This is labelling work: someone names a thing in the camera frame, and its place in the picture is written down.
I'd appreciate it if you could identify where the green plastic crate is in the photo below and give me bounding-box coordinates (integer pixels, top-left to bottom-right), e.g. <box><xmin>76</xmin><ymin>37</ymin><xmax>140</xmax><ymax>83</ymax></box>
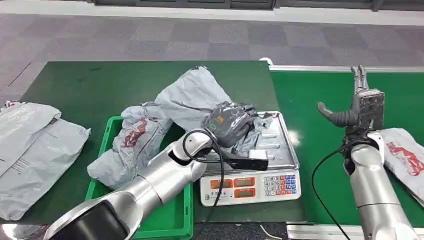
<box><xmin>85</xmin><ymin>115</ymin><xmax>194</xmax><ymax>240</ymax></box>

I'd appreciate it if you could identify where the aluminium conveyor side rail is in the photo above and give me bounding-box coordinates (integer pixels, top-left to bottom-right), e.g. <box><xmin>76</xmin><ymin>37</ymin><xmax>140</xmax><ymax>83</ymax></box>
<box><xmin>259</xmin><ymin>57</ymin><xmax>424</xmax><ymax>73</ymax></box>
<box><xmin>285</xmin><ymin>221</ymin><xmax>367</xmax><ymax>240</ymax></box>

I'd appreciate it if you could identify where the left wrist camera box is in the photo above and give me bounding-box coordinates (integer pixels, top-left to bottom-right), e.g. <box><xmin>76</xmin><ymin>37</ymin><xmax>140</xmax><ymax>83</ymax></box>
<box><xmin>222</xmin><ymin>149</ymin><xmax>270</xmax><ymax>172</ymax></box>

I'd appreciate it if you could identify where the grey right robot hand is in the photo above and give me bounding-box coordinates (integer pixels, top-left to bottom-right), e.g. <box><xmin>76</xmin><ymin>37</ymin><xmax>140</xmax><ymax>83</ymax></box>
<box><xmin>317</xmin><ymin>65</ymin><xmax>386</xmax><ymax>131</ymax></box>

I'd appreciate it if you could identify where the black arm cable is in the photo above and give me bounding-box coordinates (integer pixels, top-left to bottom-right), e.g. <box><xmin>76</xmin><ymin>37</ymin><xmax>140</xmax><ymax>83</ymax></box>
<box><xmin>310</xmin><ymin>141</ymin><xmax>353</xmax><ymax>240</ymax></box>
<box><xmin>181</xmin><ymin>129</ymin><xmax>226</xmax><ymax>215</ymax></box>

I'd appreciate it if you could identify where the white electronic weighing scale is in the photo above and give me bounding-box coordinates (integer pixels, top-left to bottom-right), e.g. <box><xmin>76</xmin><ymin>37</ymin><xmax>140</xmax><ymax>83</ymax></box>
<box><xmin>199</xmin><ymin>110</ymin><xmax>302</xmax><ymax>208</ymax></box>

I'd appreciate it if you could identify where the large plain grey parcel bag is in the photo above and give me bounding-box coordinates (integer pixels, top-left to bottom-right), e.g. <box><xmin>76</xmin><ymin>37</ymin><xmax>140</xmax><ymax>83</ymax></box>
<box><xmin>153</xmin><ymin>65</ymin><xmax>276</xmax><ymax>157</ymax></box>

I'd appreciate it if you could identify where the flat grey parcel bag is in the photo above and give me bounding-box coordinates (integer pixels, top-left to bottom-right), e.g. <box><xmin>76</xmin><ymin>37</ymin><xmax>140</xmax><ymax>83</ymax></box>
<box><xmin>0</xmin><ymin>118</ymin><xmax>92</xmax><ymax>222</ymax></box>
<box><xmin>0</xmin><ymin>101</ymin><xmax>63</xmax><ymax>177</ymax></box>

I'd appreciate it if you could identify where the bright green conveyor belt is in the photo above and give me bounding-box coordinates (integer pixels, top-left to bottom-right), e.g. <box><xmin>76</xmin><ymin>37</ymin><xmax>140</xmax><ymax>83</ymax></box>
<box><xmin>269</xmin><ymin>70</ymin><xmax>424</xmax><ymax>228</ymax></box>

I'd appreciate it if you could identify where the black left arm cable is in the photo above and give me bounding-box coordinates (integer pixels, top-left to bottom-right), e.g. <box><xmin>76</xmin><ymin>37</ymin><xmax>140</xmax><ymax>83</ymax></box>
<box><xmin>181</xmin><ymin>129</ymin><xmax>226</xmax><ymax>215</ymax></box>

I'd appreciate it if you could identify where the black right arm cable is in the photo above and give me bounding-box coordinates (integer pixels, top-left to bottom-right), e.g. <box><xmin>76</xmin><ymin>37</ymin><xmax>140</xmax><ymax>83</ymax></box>
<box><xmin>310</xmin><ymin>141</ymin><xmax>353</xmax><ymax>240</ymax></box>

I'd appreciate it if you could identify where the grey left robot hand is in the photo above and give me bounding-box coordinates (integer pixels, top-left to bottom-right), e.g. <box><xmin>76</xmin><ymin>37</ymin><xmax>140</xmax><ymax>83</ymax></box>
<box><xmin>204</xmin><ymin>101</ymin><xmax>258</xmax><ymax>149</ymax></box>

